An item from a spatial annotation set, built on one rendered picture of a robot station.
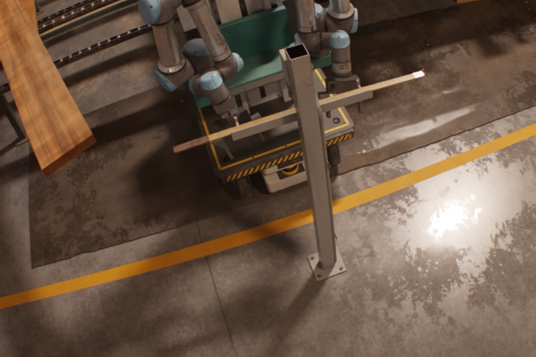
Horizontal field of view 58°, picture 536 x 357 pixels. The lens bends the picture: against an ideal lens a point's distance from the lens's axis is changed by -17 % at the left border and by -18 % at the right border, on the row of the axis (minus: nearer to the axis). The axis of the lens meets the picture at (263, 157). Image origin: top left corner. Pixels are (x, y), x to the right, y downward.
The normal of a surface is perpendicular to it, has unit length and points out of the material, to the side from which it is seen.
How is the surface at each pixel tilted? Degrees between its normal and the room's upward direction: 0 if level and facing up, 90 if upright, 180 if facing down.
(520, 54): 0
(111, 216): 0
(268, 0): 90
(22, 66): 0
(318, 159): 90
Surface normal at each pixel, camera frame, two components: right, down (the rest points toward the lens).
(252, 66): -0.15, -0.62
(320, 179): 0.27, 0.72
